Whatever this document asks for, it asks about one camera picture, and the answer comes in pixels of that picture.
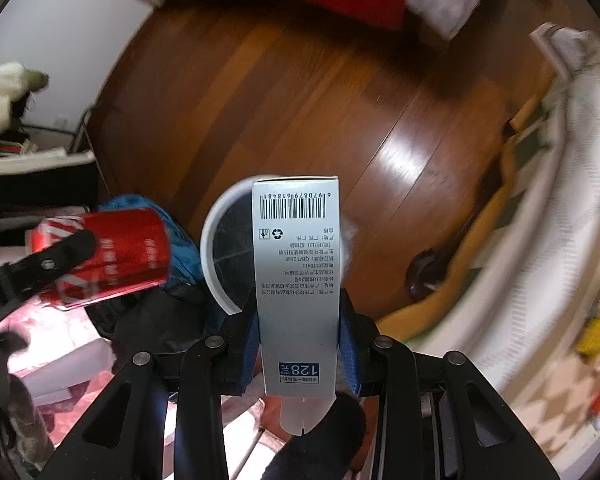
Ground red soda can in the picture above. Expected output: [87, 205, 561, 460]
[26, 208, 171, 310]

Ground grey barcode carton box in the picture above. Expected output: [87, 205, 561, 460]
[251, 174, 342, 399]

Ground white round trash bin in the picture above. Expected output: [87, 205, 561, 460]
[200, 174, 268, 314]

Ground checkered white bed quilt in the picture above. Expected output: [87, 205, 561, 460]
[378, 23, 600, 479]

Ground blue jacket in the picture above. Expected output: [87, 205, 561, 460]
[98, 194, 204, 288]

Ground white plush toy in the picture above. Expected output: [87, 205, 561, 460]
[0, 62, 48, 158]

